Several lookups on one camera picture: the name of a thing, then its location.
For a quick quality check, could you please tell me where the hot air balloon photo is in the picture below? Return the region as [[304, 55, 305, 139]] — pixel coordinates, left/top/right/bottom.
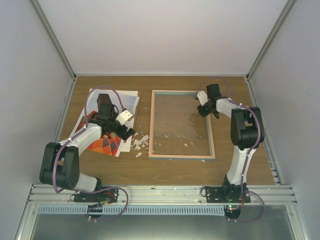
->
[[86, 89, 139, 157]]

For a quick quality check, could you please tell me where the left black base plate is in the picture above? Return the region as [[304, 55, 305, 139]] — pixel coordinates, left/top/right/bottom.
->
[[70, 188, 119, 204]]

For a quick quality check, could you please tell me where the aluminium front rail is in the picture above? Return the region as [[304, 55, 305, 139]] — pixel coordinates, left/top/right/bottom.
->
[[27, 184, 298, 206]]

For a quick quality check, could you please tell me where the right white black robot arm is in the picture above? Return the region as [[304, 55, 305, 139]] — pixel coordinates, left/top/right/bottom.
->
[[194, 84, 265, 203]]

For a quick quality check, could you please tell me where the left aluminium corner post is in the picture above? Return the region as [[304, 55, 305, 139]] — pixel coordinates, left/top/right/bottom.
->
[[29, 0, 77, 82]]

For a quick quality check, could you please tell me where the grey slotted cable duct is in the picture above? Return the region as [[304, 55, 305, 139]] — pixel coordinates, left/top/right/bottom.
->
[[38, 204, 225, 216]]

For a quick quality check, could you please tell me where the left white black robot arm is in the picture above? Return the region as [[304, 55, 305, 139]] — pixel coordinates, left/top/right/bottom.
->
[[39, 93, 135, 202]]

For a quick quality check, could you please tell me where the right aluminium corner post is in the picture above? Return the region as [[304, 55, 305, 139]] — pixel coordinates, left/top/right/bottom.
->
[[246, 0, 297, 80]]

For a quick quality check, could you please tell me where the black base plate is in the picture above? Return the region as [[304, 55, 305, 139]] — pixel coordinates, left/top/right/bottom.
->
[[199, 185, 251, 204], [70, 188, 119, 204]]

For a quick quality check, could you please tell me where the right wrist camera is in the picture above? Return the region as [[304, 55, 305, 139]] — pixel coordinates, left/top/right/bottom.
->
[[194, 90, 208, 106]]

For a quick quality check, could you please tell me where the blue wooden picture frame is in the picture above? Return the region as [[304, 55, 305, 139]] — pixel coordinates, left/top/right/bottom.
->
[[148, 90, 216, 162]]

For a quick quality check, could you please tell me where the aluminium corner post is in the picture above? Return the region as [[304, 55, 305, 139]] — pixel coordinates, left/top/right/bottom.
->
[[29, 0, 77, 82], [246, 0, 297, 80]]

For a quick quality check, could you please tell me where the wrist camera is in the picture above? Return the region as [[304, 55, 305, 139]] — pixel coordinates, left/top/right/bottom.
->
[[115, 109, 135, 126], [194, 90, 208, 106]]

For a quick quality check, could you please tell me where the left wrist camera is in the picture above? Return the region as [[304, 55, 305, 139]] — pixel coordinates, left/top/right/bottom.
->
[[115, 109, 135, 126]]

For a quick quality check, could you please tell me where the brown backing board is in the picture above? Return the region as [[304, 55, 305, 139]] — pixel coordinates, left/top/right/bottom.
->
[[135, 91, 142, 117]]

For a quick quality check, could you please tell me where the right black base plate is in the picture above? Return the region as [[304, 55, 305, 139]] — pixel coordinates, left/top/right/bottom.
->
[[199, 185, 251, 204]]

